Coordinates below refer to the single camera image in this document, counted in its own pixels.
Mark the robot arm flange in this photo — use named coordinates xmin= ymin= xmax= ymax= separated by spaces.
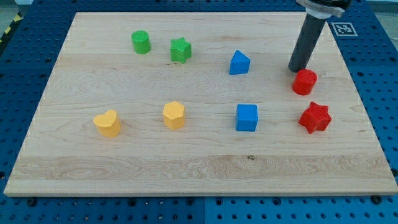
xmin=295 ymin=0 xmax=353 ymax=19

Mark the blue cube block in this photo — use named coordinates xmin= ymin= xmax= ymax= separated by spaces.
xmin=235 ymin=104 xmax=259 ymax=132

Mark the blue triangle block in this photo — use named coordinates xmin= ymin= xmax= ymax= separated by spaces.
xmin=229 ymin=50 xmax=251 ymax=75

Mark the yellow hexagon block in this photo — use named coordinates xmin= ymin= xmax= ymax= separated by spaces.
xmin=163 ymin=101 xmax=185 ymax=130

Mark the wooden board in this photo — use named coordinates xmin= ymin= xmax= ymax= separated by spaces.
xmin=4 ymin=12 xmax=397 ymax=197

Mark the green star block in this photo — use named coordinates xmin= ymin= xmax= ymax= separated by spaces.
xmin=170 ymin=37 xmax=192 ymax=63

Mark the yellow heart block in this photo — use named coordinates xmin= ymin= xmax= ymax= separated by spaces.
xmin=93 ymin=110 xmax=121 ymax=138

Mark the green cylinder block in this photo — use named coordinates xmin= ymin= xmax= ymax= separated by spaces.
xmin=131 ymin=30 xmax=151 ymax=54

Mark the red cylinder block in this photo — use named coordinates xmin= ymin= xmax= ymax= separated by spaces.
xmin=292 ymin=69 xmax=318 ymax=95

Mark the red star block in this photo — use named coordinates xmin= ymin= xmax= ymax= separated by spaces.
xmin=298 ymin=101 xmax=332 ymax=134

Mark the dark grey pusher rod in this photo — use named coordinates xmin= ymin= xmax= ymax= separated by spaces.
xmin=288 ymin=13 xmax=326 ymax=73

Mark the white fiducial marker tag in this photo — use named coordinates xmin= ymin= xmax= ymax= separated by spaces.
xmin=331 ymin=22 xmax=358 ymax=37

